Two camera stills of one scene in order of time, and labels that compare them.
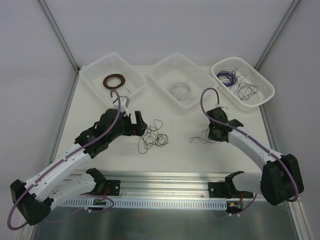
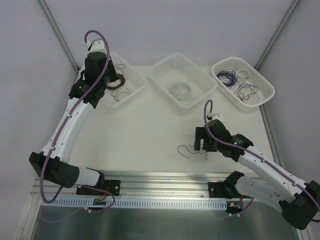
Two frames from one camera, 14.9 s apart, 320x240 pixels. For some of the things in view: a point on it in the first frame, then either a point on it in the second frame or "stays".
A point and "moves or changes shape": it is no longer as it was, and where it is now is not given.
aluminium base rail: x=162 y=185 stays
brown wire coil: x=112 y=76 stays
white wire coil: x=180 y=91 stays
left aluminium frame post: x=58 y=34 stays
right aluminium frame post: x=291 y=9 stays
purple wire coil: x=228 y=79 stays
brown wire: x=152 y=137 to x=115 y=96
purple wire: x=244 y=90 stays
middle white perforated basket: x=182 y=79 stays
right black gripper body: x=213 y=133 to x=200 y=138
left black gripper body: x=135 y=124 to x=111 y=72
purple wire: x=208 y=141 moves or changes shape
